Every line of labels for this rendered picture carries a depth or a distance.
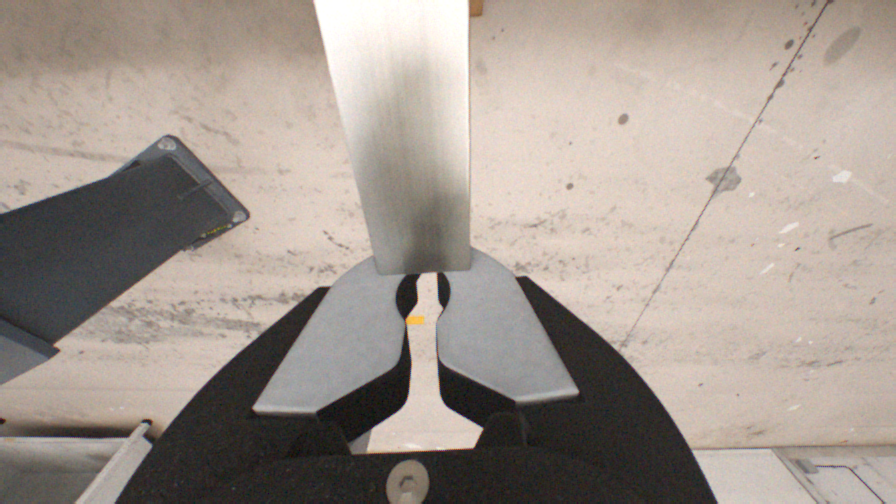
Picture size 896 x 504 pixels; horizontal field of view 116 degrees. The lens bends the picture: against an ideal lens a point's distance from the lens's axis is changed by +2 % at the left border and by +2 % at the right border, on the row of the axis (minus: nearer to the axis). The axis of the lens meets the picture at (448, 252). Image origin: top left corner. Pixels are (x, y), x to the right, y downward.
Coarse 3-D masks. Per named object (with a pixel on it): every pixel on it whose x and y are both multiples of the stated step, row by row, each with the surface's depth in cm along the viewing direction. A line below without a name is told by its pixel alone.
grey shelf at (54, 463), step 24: (144, 432) 171; (0, 456) 168; (24, 456) 168; (48, 456) 169; (72, 456) 170; (96, 456) 171; (120, 456) 157; (144, 456) 171; (0, 480) 170; (24, 480) 178; (48, 480) 179; (72, 480) 180; (96, 480) 148; (120, 480) 158
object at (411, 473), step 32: (512, 416) 5; (320, 448) 5; (480, 448) 4; (512, 448) 4; (544, 448) 4; (256, 480) 4; (288, 480) 4; (320, 480) 4; (352, 480) 4; (384, 480) 4; (416, 480) 4; (448, 480) 4; (480, 480) 4; (512, 480) 4; (544, 480) 4; (576, 480) 4; (608, 480) 4
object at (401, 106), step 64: (320, 0) 5; (384, 0) 5; (448, 0) 5; (384, 64) 6; (448, 64) 6; (384, 128) 7; (448, 128) 7; (384, 192) 7; (448, 192) 8; (384, 256) 9; (448, 256) 9
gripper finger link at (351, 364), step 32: (352, 288) 8; (384, 288) 8; (416, 288) 10; (320, 320) 7; (352, 320) 7; (384, 320) 7; (288, 352) 7; (320, 352) 6; (352, 352) 6; (384, 352) 6; (288, 384) 6; (320, 384) 6; (352, 384) 6; (384, 384) 6; (288, 416) 5; (320, 416) 5; (352, 416) 6; (384, 416) 7; (352, 448) 7
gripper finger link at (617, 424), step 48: (528, 288) 8; (576, 336) 7; (576, 384) 6; (624, 384) 6; (528, 432) 5; (576, 432) 5; (624, 432) 5; (672, 432) 5; (624, 480) 4; (672, 480) 4
